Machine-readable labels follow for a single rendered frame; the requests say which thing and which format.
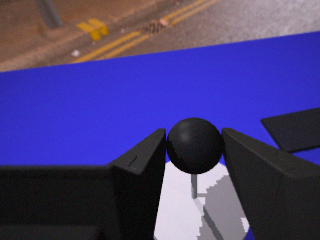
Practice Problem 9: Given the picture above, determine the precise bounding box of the black flat bar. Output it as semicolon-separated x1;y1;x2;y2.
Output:
260;107;320;153

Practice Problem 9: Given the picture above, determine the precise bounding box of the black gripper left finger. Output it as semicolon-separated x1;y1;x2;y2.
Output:
0;128;166;240

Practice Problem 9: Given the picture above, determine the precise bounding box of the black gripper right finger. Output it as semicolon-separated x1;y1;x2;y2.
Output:
221;128;320;240

